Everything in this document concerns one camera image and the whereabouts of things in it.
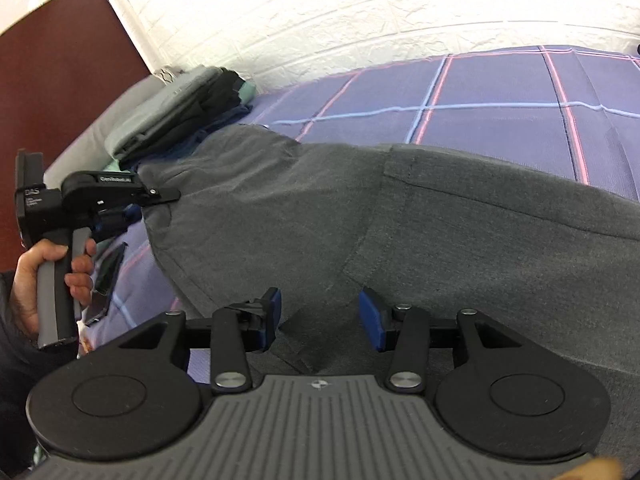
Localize dark grey pants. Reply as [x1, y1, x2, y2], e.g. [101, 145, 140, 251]
[139, 125, 639, 470]

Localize person's left forearm dark sleeve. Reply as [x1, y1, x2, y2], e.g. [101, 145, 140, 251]
[0, 272, 78, 478]

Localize person's left hand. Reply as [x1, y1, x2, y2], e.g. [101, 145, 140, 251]
[10, 238, 96, 340]

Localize grey pillow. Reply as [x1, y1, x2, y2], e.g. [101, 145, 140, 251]
[43, 75, 165, 188]

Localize dark red wooden headboard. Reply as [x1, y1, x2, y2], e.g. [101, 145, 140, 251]
[0, 0, 150, 270]

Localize folded grey green clothes stack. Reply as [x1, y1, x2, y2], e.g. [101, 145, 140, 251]
[104, 65, 256, 169]

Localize purple plaid bed sheet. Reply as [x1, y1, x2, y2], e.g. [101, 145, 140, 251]
[80, 47, 639, 350]

